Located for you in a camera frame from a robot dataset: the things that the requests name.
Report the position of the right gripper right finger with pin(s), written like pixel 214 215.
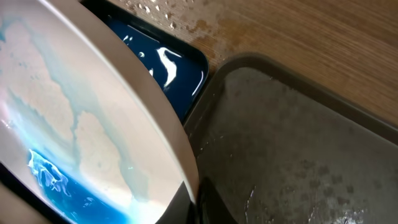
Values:
pixel 211 207

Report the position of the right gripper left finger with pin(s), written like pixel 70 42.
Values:
pixel 179 210

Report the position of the white plate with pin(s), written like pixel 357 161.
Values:
pixel 85 127

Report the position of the dark brown serving tray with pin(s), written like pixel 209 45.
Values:
pixel 281 149

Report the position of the blue water tray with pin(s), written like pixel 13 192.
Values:
pixel 179 69

